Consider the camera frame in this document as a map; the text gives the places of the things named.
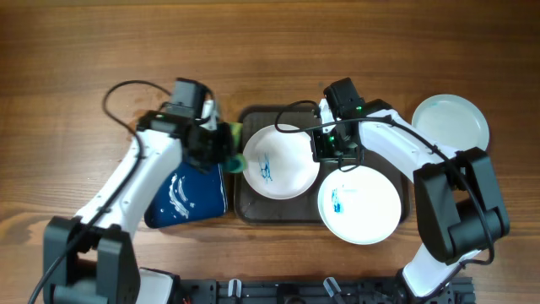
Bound blue water tray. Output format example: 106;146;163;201
144;162;228;229

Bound dark brown serving tray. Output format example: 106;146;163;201
234;106;412;225

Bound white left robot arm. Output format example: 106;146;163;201
29;78;235;303

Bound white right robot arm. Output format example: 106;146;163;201
311;78;510;303

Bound green yellow sponge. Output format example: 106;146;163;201
223;122;247;174

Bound white plate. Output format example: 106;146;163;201
317;166;402;245
243;124;320;200

